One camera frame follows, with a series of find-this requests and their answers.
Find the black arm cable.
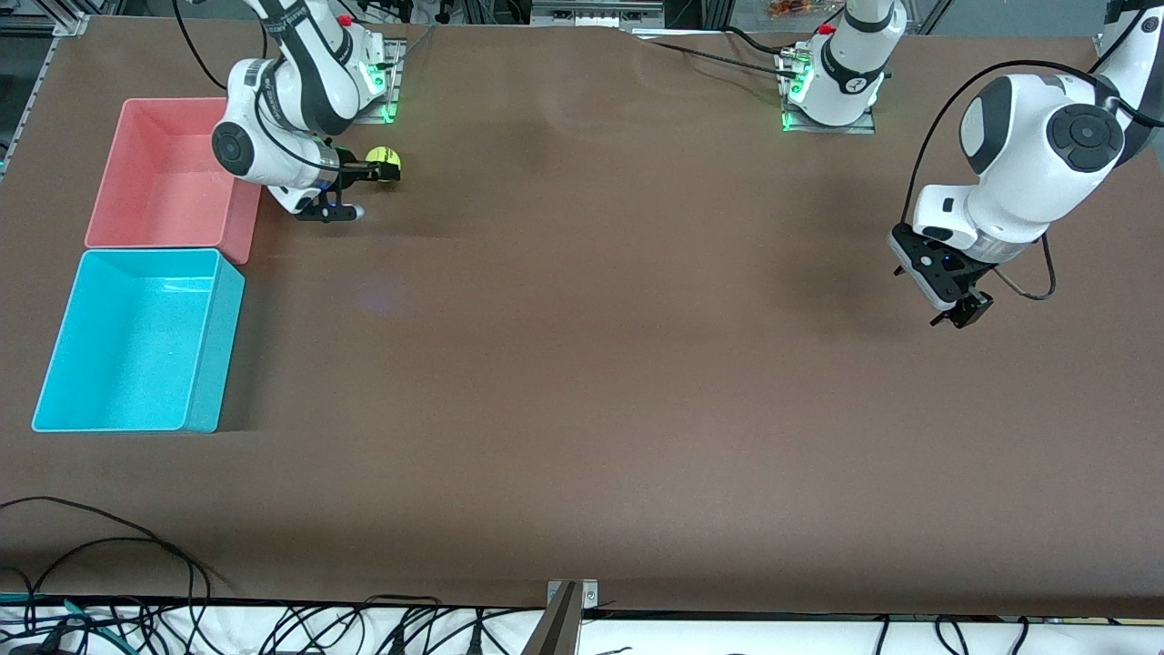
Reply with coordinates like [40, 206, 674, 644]
[900, 0, 1164, 302]
[172, 0, 274, 166]

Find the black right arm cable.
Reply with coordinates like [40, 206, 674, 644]
[172, 0, 274, 166]

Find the teal cable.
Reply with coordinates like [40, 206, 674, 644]
[0, 591, 124, 654]

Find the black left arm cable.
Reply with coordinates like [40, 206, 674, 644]
[900, 0, 1164, 302]

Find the grey metal box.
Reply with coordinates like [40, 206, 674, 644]
[530, 0, 666, 29]

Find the pink plastic bin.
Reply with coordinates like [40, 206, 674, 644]
[85, 96, 272, 266]

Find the blue plastic bin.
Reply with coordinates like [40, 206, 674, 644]
[32, 247, 246, 434]

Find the black cable on table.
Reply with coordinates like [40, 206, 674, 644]
[647, 25, 803, 81]

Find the metal mount bracket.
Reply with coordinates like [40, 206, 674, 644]
[522, 579, 600, 655]

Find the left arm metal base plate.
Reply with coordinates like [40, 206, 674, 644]
[778, 45, 877, 136]

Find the aluminium frame profile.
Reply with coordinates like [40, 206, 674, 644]
[0, 0, 92, 39]

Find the black looped cable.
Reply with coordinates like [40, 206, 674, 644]
[0, 496, 239, 629]

